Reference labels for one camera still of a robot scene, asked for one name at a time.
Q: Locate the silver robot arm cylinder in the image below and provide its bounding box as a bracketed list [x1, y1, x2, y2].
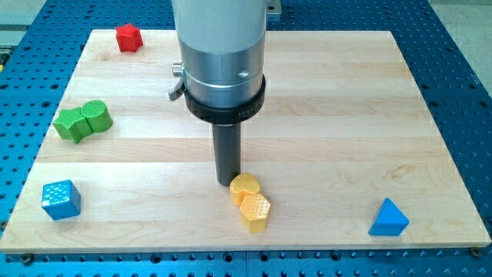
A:
[169, 0, 268, 125]

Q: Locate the blue triangle block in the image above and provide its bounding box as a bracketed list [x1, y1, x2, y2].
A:
[368, 198, 410, 236]

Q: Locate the blue cube block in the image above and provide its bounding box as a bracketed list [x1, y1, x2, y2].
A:
[42, 180, 81, 220]

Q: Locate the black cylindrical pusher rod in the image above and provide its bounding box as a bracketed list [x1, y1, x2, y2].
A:
[212, 123, 241, 186]

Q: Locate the yellow heart block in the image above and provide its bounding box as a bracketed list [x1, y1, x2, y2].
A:
[229, 172, 261, 205]

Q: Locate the yellow hexagon block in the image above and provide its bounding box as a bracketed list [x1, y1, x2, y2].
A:
[239, 193, 271, 233]

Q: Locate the wooden work board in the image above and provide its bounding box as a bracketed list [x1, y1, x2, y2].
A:
[1, 29, 490, 254]

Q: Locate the green cylinder block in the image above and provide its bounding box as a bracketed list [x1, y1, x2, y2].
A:
[81, 100, 113, 133]

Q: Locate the red star block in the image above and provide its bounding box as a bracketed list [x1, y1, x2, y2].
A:
[115, 23, 144, 52]

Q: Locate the green star block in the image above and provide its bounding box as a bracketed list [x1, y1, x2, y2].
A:
[52, 107, 93, 144]

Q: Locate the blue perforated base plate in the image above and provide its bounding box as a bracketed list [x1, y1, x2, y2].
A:
[1, 1, 491, 276]

